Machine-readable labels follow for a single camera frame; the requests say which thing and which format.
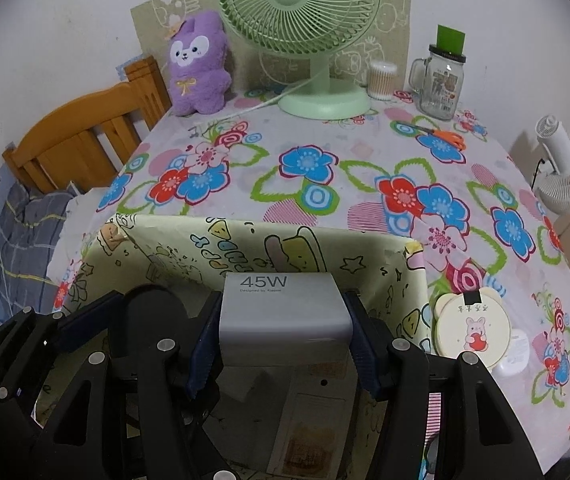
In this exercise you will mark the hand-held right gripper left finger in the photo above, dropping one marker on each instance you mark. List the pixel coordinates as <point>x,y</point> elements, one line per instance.
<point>205,355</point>

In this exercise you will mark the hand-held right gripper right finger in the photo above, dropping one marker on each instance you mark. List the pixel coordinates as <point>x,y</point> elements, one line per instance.
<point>365,350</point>

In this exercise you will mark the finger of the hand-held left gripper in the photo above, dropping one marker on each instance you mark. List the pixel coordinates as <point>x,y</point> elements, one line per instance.
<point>160,310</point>
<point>85,330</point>

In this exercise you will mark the yellow cartoon printed box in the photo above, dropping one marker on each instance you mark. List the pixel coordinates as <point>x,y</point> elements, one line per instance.
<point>175,255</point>

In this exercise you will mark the white charger block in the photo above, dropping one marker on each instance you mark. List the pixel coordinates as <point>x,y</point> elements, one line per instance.
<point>285,315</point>

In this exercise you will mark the white power strip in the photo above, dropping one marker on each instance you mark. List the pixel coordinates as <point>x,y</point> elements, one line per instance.
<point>310,435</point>

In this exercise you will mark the cream bear compact mirror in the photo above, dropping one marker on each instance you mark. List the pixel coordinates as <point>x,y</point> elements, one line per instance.
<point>470,325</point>

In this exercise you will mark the grey plaid blanket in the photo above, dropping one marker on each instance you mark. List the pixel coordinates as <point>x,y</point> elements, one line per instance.
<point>30,240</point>

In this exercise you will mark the white bed sheet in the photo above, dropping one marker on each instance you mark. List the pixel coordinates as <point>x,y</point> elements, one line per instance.
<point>85,215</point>

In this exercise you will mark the wooden chair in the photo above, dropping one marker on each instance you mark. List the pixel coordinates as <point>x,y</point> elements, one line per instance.
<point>80,130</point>

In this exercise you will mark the purple plush toy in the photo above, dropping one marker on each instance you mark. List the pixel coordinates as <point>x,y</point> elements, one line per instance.
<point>197,70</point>

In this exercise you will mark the blue patterned paper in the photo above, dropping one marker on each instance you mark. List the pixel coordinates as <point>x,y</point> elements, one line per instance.
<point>127,66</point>

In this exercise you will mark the clear cotton swab container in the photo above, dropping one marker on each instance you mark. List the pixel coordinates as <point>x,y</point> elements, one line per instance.
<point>381,82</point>

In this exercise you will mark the glass mason jar green lid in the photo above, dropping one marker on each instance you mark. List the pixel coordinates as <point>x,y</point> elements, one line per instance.
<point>440,85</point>

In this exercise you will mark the green desk fan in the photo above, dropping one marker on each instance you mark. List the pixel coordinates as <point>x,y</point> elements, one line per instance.
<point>297,0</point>

